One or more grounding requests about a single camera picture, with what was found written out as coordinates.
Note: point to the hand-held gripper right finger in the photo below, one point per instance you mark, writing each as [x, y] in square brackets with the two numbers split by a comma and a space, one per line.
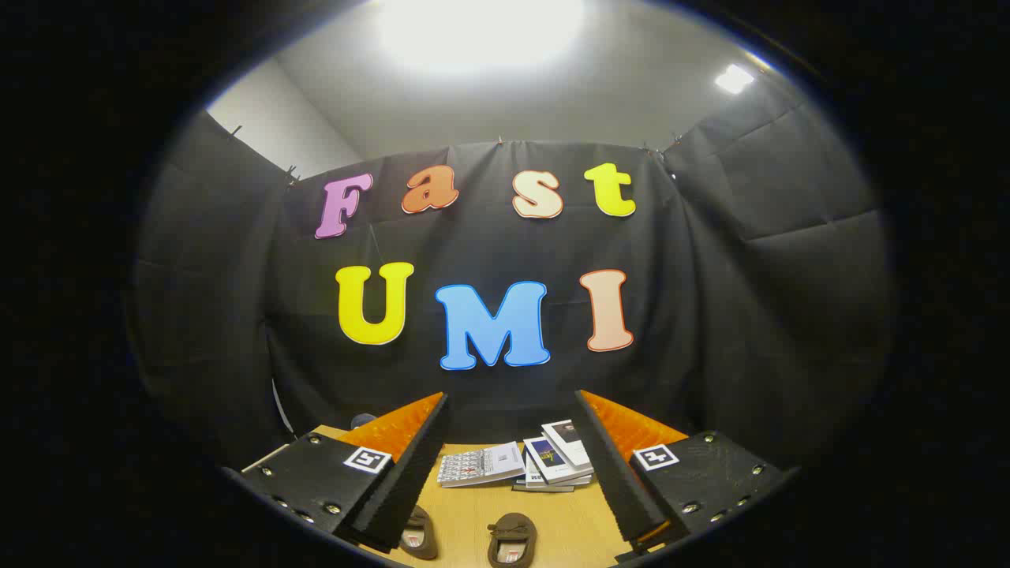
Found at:
[615, 465]

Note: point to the grey patterned book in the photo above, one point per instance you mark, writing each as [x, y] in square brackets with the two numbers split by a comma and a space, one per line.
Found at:
[481, 464]

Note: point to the large ceiling light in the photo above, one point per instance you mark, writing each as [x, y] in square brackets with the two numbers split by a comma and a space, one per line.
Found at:
[481, 31]

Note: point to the white book with blue photo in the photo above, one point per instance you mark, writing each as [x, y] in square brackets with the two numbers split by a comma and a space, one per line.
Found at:
[552, 459]

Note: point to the brown fuzzy shoe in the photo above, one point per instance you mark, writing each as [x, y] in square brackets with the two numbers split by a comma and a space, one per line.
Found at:
[418, 536]
[511, 536]

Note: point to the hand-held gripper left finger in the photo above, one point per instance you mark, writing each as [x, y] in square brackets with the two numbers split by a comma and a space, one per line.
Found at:
[410, 465]

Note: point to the small ceiling light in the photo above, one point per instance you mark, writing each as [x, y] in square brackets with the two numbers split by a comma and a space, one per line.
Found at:
[734, 79]

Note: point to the dark grey book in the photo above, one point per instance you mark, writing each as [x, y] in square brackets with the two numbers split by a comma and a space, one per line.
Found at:
[544, 487]

